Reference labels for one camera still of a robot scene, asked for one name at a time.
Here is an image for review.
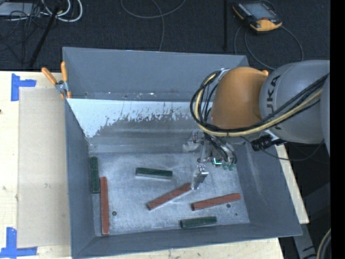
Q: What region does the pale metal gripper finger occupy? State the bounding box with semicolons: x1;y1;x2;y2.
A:
191;165;209;190
182;133;201;153

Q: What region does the red-brown flat block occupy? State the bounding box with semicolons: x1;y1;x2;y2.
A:
191;193;242;212
146;182;193;211
100;176;111;236

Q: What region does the dark green flat block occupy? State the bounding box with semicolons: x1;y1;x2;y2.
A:
89;156;101;194
180;216;218;229
135;167;174;180

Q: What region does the grey metal bin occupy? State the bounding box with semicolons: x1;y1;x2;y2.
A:
62;46;303;258

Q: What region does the pale wood flat board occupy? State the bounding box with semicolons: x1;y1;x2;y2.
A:
16;87;72;249

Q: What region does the black cylinder on white bracket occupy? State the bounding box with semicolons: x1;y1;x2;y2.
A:
251;133;288;152

